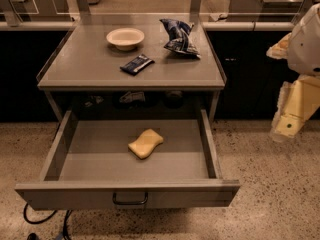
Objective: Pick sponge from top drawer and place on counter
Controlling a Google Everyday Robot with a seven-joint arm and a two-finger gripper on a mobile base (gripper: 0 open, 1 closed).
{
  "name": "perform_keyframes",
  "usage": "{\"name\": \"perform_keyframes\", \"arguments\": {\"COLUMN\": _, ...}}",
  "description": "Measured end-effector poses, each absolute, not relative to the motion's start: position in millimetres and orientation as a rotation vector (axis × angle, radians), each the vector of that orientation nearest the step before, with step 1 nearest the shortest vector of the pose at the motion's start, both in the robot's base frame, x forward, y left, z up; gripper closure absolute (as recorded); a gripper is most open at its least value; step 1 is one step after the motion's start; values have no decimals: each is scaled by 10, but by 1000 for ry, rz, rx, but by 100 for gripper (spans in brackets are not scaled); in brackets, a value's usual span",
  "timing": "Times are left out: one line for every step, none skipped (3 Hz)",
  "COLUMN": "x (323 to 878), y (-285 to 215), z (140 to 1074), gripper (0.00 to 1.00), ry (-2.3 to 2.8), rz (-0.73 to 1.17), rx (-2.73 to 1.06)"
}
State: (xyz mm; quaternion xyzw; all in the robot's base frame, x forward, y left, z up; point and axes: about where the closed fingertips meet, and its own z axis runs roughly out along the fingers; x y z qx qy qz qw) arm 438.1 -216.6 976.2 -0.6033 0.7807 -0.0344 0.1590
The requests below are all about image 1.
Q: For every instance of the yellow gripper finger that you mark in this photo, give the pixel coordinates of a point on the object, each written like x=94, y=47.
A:
x=280, y=49
x=297, y=102

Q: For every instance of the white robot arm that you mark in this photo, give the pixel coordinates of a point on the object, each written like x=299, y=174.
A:
x=304, y=44

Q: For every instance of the yellow sponge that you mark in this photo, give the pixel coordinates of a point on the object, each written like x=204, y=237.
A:
x=144, y=145

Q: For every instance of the open grey drawer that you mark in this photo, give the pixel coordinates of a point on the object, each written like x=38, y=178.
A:
x=89, y=160

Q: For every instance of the grey cabinet counter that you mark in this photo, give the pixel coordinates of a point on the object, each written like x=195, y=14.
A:
x=88, y=62

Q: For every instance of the background grey table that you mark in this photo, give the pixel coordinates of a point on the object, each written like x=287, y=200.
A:
x=263, y=10

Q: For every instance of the blue chip bag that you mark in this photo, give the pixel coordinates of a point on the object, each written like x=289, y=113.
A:
x=179, y=41

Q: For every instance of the dark blue snack bar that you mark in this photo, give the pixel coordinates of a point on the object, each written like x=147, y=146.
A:
x=136, y=65

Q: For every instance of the white bowl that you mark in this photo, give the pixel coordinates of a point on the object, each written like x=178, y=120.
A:
x=125, y=39

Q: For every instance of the background left desk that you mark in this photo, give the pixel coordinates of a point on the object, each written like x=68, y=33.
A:
x=18, y=11

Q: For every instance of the black drawer handle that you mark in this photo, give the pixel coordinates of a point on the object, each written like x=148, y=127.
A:
x=119, y=202

